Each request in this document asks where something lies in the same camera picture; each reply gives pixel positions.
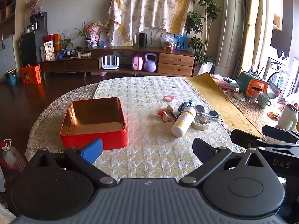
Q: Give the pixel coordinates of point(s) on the white round dish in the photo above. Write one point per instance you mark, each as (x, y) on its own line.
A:
(238, 96)

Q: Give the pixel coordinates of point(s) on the small green potted plant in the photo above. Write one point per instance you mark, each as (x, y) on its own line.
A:
(66, 42)

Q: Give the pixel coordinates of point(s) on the orange gift box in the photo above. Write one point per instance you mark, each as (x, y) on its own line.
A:
(30, 75)

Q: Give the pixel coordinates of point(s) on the pink plastic bag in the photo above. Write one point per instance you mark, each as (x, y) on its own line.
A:
(224, 81)

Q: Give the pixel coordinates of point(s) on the blue bucket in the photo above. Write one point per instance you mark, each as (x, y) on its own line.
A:
(11, 78)

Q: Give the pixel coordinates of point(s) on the green orange utensil holder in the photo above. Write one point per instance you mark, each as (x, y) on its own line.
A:
(245, 81)

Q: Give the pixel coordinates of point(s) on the wooden TV cabinet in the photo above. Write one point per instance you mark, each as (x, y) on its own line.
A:
(81, 64)

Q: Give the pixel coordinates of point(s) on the white quilted table mat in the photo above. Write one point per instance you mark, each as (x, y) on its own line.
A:
(144, 93)

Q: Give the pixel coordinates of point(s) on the small beige red packet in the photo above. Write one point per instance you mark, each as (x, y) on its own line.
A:
(167, 117)

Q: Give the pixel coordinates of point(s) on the yellow curtain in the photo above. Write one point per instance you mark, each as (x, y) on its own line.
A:
(251, 23)

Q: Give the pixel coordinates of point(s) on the small wooden box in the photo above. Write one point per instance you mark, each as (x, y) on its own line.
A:
(84, 54)

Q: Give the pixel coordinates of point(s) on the black coffee machine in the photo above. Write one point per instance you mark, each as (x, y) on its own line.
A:
(38, 21)

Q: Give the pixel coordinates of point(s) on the green mug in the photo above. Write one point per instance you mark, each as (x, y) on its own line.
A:
(263, 100)

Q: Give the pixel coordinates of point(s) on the wooden egg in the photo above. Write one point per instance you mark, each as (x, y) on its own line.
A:
(170, 107)

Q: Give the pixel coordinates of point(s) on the flat pink box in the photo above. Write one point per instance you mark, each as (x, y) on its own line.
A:
(98, 73)

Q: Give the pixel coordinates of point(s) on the dried flower vase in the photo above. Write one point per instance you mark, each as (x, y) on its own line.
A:
(32, 7)

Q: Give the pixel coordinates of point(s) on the white washing machine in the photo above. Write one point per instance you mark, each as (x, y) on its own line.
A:
(274, 84)

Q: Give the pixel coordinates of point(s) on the pink doll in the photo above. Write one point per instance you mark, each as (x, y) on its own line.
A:
(94, 32)

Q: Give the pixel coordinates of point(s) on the white printed box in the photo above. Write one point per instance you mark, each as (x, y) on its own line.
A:
(49, 51)

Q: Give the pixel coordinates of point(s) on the red gift bag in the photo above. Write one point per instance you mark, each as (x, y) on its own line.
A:
(57, 39)

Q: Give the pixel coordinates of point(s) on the wall shelf cabinet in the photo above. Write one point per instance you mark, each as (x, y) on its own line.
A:
(7, 46)

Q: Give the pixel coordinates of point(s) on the blue picture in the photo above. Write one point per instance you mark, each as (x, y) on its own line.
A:
(181, 42)

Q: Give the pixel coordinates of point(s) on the black speaker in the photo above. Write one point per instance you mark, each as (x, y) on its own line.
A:
(143, 40)

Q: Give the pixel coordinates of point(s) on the white jug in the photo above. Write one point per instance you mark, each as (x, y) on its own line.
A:
(287, 119)

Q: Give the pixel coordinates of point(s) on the potted orchid plant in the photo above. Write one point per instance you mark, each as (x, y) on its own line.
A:
(87, 43)

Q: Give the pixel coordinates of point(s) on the purple kettlebell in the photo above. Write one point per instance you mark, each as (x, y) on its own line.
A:
(150, 65)

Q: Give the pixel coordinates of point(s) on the white standing air conditioner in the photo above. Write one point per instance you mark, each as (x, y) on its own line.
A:
(230, 28)

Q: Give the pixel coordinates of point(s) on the clear red-capped plastic bottle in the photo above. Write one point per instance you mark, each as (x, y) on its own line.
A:
(14, 157)

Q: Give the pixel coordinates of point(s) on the red tin box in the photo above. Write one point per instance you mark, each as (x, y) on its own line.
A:
(93, 136)

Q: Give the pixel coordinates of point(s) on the floral cloth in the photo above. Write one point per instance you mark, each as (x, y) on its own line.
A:
(144, 7)

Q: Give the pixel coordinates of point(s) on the metal tweezers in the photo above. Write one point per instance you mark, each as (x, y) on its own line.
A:
(174, 114)

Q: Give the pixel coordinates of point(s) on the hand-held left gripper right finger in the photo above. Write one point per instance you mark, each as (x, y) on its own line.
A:
(203, 148)

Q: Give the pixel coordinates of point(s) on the grey sunglasses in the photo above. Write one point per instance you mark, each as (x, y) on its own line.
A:
(213, 113)

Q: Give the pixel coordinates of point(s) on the tape roll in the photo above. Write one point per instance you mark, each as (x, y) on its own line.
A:
(201, 126)

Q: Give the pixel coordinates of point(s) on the black cabinet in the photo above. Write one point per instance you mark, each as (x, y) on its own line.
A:
(31, 49)

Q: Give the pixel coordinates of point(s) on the white plastic bottle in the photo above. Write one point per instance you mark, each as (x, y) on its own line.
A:
(183, 123)

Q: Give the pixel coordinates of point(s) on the potted tree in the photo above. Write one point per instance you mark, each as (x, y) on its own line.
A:
(195, 23)

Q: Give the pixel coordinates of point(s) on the clear plastic bag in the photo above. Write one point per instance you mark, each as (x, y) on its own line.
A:
(167, 40)

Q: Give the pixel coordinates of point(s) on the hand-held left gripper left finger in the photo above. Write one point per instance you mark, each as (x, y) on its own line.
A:
(91, 149)

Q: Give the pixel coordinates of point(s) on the purple toy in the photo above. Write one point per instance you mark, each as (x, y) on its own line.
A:
(184, 107)

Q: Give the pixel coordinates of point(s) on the small figurine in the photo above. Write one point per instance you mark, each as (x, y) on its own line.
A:
(41, 9)

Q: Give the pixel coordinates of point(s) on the yellow mat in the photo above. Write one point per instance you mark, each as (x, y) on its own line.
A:
(215, 93)

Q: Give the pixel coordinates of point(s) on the pink toy suitcase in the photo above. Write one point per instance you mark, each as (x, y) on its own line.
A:
(137, 63)

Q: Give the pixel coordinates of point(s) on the drinking glass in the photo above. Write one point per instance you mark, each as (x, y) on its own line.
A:
(254, 96)

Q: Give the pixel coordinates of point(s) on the pink sticky note pad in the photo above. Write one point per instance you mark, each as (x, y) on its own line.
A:
(169, 98)

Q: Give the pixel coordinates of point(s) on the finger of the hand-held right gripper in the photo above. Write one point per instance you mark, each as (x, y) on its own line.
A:
(275, 133)
(243, 137)

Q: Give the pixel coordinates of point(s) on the white router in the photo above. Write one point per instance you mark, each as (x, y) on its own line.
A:
(110, 63)

